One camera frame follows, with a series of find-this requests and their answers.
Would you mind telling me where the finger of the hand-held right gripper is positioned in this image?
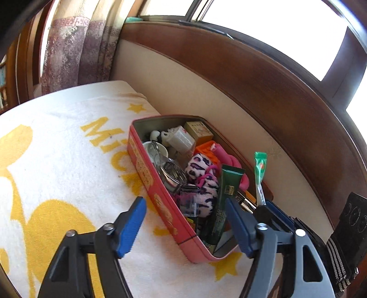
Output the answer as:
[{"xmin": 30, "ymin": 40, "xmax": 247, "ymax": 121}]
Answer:
[
  {"xmin": 265, "ymin": 200, "xmax": 326, "ymax": 253},
  {"xmin": 254, "ymin": 204, "xmax": 278, "ymax": 227}
]

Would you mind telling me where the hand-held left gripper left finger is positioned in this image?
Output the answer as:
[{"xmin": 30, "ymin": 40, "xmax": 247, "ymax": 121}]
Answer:
[{"xmin": 37, "ymin": 196, "xmax": 147, "ymax": 298}]

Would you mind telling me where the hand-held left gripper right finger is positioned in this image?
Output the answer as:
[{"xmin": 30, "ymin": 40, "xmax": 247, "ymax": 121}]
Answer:
[{"xmin": 224, "ymin": 197, "xmax": 336, "ymax": 298}]

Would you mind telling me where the green sachet stick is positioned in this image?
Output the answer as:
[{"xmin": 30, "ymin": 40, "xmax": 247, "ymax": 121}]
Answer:
[{"xmin": 254, "ymin": 151, "xmax": 268, "ymax": 207}]

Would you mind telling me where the brown storage bin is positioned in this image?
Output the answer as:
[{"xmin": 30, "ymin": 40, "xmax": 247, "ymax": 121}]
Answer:
[{"xmin": 127, "ymin": 115, "xmax": 274, "ymax": 263}]

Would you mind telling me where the purple spotted plush toy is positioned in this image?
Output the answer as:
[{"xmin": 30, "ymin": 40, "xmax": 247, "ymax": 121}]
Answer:
[{"xmin": 184, "ymin": 153, "xmax": 221, "ymax": 217}]

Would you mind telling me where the pale green cardboard box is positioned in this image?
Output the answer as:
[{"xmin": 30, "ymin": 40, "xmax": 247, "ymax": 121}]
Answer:
[{"xmin": 183, "ymin": 121, "xmax": 214, "ymax": 144}]

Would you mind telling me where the dark green tube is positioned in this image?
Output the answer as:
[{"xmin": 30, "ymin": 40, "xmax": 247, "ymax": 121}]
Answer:
[{"xmin": 199, "ymin": 164, "xmax": 246, "ymax": 250}]

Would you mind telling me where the clear purple plastic case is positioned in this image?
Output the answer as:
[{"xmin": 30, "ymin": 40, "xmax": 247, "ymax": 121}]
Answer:
[{"xmin": 178, "ymin": 191, "xmax": 201, "ymax": 217}]

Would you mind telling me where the pink rubber toy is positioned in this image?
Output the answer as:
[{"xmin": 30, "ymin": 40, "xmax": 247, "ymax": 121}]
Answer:
[{"xmin": 211, "ymin": 143, "xmax": 250, "ymax": 190}]

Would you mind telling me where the small white cup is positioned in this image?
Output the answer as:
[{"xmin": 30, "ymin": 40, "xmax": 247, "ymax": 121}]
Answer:
[{"xmin": 143, "ymin": 140, "xmax": 170, "ymax": 161}]

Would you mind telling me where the orange studded toy block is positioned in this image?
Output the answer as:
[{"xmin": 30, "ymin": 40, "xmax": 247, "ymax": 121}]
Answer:
[{"xmin": 195, "ymin": 140, "xmax": 220, "ymax": 162}]

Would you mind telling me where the white and yellow printed towel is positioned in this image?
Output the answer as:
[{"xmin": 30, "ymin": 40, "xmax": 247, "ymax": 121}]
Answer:
[{"xmin": 0, "ymin": 96, "xmax": 287, "ymax": 298}]

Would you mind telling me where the small panda figurine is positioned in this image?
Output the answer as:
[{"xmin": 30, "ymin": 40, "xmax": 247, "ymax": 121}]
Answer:
[{"xmin": 150, "ymin": 130, "xmax": 172, "ymax": 144}]

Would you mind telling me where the white plastic bottle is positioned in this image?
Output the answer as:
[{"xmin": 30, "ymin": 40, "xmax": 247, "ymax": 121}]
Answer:
[{"xmin": 169, "ymin": 126, "xmax": 196, "ymax": 152}]

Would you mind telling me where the wooden padded headboard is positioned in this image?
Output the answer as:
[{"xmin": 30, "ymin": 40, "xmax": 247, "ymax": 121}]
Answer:
[{"xmin": 110, "ymin": 21, "xmax": 367, "ymax": 238}]

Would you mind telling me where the patterned beige purple curtain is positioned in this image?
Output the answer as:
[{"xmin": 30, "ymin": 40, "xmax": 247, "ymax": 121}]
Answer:
[{"xmin": 40, "ymin": 0, "xmax": 129, "ymax": 96}]

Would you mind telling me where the brown wooden door frame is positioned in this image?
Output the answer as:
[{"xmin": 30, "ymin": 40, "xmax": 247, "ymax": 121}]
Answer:
[{"xmin": 14, "ymin": 17, "xmax": 43, "ymax": 101}]

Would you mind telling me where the window with brown frame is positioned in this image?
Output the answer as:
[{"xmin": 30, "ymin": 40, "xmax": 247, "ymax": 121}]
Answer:
[{"xmin": 138, "ymin": 0, "xmax": 367, "ymax": 112}]

